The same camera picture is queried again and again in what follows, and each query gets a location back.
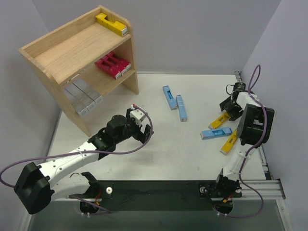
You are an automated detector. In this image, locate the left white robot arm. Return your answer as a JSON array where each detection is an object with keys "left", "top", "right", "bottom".
[{"left": 13, "top": 109, "right": 154, "bottom": 215}]

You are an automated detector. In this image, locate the blue toothpaste box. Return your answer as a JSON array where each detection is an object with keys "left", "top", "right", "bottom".
[
  {"left": 176, "top": 95, "right": 187, "bottom": 122},
  {"left": 200, "top": 127, "right": 232, "bottom": 140},
  {"left": 163, "top": 85, "right": 177, "bottom": 110}
]

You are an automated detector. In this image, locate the aluminium frame rail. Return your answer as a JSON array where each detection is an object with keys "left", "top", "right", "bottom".
[{"left": 27, "top": 179, "right": 287, "bottom": 202}]

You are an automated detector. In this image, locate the yellow toothpaste box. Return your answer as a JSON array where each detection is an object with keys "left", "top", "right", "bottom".
[
  {"left": 96, "top": 13, "right": 128, "bottom": 37},
  {"left": 220, "top": 129, "right": 238, "bottom": 155},
  {"left": 208, "top": 112, "right": 230, "bottom": 129}
]

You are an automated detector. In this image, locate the blue toothpaste box middle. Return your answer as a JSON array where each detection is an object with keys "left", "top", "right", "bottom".
[{"left": 176, "top": 95, "right": 187, "bottom": 122}]

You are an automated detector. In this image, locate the wooden two-tier shelf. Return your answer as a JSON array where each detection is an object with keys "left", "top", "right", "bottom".
[{"left": 19, "top": 5, "right": 139, "bottom": 137}]

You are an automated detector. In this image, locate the pink toothpaste box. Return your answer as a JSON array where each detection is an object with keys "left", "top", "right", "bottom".
[
  {"left": 102, "top": 56, "right": 127, "bottom": 79},
  {"left": 107, "top": 51, "right": 131, "bottom": 70},
  {"left": 95, "top": 59, "right": 122, "bottom": 80}
]

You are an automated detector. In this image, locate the blue toothpaste box near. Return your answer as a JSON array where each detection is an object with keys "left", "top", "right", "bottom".
[{"left": 200, "top": 127, "right": 232, "bottom": 140}]

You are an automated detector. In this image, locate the silver toothpaste box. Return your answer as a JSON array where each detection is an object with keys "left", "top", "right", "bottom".
[
  {"left": 65, "top": 84, "right": 95, "bottom": 111},
  {"left": 70, "top": 96, "right": 88, "bottom": 117},
  {"left": 73, "top": 79, "right": 103, "bottom": 104}
]

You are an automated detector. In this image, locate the purple cable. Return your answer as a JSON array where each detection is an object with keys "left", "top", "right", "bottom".
[
  {"left": 0, "top": 105, "right": 154, "bottom": 214},
  {"left": 218, "top": 64, "right": 269, "bottom": 218}
]

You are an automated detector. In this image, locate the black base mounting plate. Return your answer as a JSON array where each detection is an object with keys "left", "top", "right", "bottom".
[{"left": 68, "top": 180, "right": 234, "bottom": 212}]

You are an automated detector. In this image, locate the blue toothpaste box far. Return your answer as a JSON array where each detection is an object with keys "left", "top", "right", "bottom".
[{"left": 163, "top": 85, "right": 177, "bottom": 110}]

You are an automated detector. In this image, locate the yellow toothpaste box front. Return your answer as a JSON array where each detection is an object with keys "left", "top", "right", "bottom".
[{"left": 96, "top": 13, "right": 128, "bottom": 37}]

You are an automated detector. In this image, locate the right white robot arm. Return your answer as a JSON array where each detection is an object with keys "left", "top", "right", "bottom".
[{"left": 213, "top": 82, "right": 275, "bottom": 202}]

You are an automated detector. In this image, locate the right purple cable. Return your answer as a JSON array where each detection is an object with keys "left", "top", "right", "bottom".
[{"left": 218, "top": 64, "right": 269, "bottom": 218}]

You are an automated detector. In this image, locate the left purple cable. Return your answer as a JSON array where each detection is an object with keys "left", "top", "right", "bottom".
[{"left": 0, "top": 105, "right": 154, "bottom": 214}]

